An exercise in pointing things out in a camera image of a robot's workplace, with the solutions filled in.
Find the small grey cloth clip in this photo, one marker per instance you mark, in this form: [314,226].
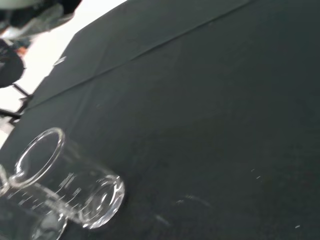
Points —
[60,60]

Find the black bench cloth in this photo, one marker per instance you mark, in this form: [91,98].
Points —
[200,100]

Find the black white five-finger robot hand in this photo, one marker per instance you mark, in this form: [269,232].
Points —
[37,12]

